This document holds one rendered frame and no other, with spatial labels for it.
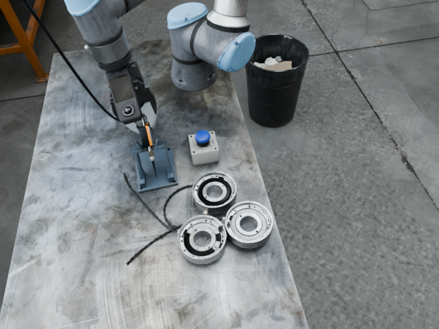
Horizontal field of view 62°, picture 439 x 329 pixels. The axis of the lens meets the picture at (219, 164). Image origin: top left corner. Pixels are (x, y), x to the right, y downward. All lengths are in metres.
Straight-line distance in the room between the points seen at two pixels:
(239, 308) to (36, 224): 0.52
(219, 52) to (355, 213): 1.16
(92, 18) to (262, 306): 0.62
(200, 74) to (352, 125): 1.31
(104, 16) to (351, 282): 1.41
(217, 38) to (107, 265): 0.61
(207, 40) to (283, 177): 1.09
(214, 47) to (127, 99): 0.34
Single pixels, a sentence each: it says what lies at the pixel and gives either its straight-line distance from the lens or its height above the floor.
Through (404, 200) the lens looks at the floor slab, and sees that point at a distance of 2.01.
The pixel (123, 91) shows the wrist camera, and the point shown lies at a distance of 0.77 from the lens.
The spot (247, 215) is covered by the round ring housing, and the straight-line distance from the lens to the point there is 0.83.
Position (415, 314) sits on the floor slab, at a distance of 1.75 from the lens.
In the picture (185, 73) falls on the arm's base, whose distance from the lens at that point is 1.15.
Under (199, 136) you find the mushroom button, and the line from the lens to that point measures 0.92.
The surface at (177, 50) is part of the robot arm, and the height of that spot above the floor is 0.93.
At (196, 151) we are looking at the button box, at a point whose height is 0.84.
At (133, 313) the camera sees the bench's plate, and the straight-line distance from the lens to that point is 0.80.
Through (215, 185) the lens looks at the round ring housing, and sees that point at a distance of 0.88.
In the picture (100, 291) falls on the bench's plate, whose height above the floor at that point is 0.80.
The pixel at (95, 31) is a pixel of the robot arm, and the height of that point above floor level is 1.20.
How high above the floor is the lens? 1.54
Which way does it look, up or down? 51 degrees down
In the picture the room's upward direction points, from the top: 5 degrees counter-clockwise
